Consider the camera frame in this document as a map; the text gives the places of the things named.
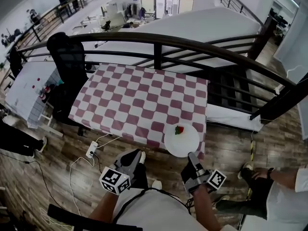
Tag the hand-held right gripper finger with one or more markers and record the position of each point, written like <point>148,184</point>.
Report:
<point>194,161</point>

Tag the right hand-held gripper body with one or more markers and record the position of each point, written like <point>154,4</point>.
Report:
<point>204,179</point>

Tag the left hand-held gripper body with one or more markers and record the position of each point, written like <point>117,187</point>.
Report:
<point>115,179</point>

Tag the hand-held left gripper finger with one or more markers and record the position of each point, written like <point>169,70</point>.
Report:
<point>136,157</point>
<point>124,159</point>

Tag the white round plate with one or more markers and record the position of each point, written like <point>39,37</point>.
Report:
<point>183,143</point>

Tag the red strawberry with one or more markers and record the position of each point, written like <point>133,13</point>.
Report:
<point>180,129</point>

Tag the person's left forearm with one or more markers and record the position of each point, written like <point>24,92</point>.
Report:
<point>106,206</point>

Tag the person's right forearm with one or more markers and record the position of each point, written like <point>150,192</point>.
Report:
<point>204,208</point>

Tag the person's white shoe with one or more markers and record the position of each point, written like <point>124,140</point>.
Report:
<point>142,157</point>
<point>156,184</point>

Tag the person's dark trousers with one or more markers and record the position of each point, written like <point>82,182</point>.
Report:
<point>139,177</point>

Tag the white power strip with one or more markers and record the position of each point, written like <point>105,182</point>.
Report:
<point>92,149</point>

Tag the person's white shirt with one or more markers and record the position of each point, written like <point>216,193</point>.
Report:
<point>156,213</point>

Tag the yellow black floor tape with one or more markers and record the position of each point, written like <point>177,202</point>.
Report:
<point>252,150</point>

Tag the white board panel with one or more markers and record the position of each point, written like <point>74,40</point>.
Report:
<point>231,118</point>

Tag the pink white checkered cloth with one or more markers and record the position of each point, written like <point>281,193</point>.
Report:
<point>134,97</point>

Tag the dark staircase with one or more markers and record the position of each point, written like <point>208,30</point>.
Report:
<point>231,88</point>

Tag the dark wooden metal railing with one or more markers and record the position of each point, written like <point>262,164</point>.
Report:
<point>157,56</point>

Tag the black office chair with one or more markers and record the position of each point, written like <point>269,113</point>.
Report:
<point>69,64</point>
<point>15,61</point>

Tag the white side table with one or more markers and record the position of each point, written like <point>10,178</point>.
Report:
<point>26,85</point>

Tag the large white box structure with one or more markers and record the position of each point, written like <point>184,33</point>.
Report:
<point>204,25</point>

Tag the black mezzanine railing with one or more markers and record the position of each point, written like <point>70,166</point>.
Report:
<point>36,35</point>
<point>229,1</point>

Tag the white partition board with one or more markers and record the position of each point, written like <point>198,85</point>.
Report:
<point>293,44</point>

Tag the glass entrance door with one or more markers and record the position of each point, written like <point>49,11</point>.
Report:
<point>148,1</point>

